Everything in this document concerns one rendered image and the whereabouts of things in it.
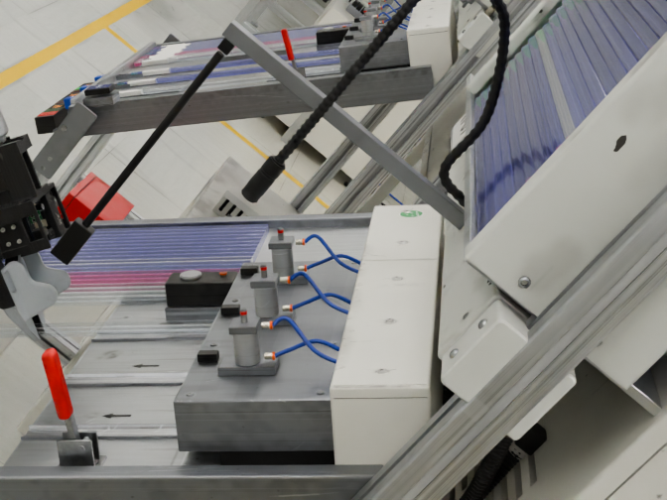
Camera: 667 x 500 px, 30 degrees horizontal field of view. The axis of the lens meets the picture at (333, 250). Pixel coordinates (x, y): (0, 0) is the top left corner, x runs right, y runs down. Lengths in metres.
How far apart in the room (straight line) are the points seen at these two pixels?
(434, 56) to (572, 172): 1.50
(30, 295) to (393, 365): 0.46
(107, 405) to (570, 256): 0.49
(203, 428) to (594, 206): 0.38
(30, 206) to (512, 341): 0.57
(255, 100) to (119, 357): 1.19
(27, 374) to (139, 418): 1.93
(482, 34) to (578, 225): 1.43
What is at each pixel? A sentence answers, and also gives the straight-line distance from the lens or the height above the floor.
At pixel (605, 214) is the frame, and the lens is 0.90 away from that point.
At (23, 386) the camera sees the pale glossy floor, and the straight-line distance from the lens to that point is 3.04.
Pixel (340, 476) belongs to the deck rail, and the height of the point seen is 1.18.
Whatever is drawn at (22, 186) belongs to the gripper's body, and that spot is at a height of 1.07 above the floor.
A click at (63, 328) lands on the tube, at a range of 1.36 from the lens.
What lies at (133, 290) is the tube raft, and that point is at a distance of 1.45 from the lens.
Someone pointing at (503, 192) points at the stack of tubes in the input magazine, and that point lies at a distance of 1.01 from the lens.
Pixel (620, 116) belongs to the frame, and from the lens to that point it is 0.89.
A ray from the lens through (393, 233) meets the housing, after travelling 1.35.
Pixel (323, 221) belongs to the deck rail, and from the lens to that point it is 1.64.
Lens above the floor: 1.62
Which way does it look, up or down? 19 degrees down
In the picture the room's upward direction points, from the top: 41 degrees clockwise
